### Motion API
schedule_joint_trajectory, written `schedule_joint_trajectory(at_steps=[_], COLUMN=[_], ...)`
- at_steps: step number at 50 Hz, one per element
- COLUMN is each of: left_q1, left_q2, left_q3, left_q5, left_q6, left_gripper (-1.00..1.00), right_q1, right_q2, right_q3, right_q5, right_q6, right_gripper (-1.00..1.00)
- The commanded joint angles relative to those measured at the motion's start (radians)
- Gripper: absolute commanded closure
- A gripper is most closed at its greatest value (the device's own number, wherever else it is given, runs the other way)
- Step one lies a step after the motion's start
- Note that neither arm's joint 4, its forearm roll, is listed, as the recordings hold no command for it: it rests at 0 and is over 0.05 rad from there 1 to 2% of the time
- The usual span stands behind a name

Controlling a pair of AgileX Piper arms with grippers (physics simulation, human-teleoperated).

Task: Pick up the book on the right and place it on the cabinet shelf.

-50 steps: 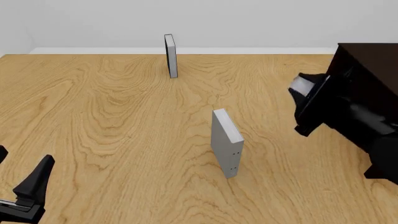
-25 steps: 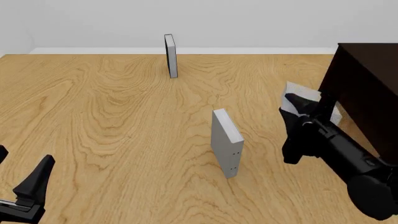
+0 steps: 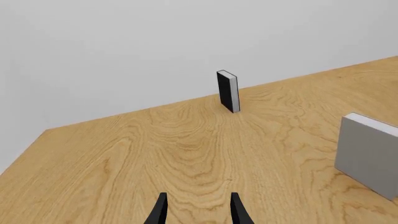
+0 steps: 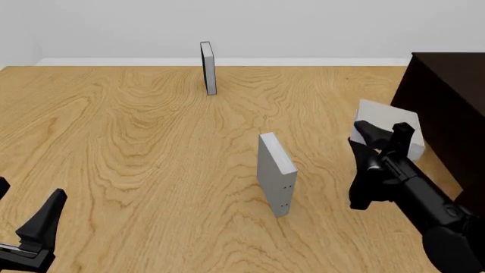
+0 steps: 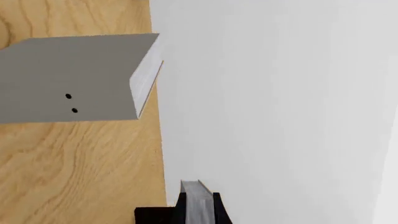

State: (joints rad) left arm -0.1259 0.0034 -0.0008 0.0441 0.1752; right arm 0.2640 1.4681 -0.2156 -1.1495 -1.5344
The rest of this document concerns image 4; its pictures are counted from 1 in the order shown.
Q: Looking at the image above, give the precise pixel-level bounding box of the dark wooden cabinet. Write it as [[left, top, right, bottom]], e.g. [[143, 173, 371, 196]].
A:
[[390, 52, 485, 200]]

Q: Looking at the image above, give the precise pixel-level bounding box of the white book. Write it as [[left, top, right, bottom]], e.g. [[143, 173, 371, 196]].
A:
[[349, 98, 426, 164]]

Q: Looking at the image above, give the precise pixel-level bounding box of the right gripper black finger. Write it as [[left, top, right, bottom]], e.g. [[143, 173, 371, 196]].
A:
[[348, 136, 396, 212], [353, 120, 393, 149]]

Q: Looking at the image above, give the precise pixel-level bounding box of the grey standing book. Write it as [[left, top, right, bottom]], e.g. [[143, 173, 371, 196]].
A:
[[256, 131, 298, 218]]

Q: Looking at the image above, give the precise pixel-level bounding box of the black-edged standing book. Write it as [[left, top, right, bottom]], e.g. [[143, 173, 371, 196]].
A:
[[199, 41, 217, 96]]

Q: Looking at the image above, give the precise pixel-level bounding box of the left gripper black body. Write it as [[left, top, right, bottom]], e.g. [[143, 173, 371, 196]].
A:
[[0, 240, 57, 273]]

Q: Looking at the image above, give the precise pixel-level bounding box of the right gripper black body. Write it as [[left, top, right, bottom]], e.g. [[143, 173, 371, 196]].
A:
[[377, 152, 415, 187]]

